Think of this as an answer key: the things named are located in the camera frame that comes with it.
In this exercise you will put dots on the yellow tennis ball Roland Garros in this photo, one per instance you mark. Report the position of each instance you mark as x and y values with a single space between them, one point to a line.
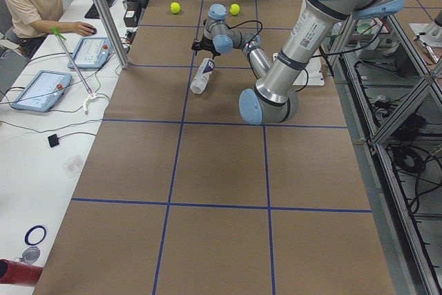
175 8

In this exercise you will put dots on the seated person beige shirt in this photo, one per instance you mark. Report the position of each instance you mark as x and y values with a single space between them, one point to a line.
27 1

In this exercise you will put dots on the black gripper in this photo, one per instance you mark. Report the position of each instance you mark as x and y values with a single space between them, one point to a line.
206 42

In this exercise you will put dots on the black computer mouse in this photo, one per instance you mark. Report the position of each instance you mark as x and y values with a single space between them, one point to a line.
87 30

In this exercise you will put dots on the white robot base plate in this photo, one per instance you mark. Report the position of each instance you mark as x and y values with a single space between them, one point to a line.
311 76

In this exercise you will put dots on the black box with label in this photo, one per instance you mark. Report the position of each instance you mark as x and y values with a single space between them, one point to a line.
134 11

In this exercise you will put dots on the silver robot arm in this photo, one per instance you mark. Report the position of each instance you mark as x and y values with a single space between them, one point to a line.
273 98

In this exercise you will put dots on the reacher grabber stick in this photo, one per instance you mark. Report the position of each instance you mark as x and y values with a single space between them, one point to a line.
92 96

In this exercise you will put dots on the red cylinder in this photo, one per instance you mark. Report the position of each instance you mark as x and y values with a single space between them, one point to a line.
21 274

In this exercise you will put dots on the far blue teach pendant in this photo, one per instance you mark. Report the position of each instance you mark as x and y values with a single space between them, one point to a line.
92 52

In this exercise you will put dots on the aluminium frame rack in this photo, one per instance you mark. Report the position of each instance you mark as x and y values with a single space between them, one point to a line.
392 86

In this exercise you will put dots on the small black square device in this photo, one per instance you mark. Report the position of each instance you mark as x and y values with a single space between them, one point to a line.
53 140

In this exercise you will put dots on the aluminium frame post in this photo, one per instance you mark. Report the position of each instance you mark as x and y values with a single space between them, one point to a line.
111 31

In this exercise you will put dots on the blue teach pendant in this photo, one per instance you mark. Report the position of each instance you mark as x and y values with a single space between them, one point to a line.
43 92
92 52

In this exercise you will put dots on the blue tape roll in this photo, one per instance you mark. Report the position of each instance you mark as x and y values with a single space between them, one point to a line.
35 235

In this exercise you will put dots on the near blue teach pendant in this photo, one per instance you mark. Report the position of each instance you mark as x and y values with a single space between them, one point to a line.
43 92

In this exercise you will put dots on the silver round lid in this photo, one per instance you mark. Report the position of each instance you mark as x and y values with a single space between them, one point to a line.
30 255

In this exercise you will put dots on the yellow tennis ball number three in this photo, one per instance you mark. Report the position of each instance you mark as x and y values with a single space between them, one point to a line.
234 9

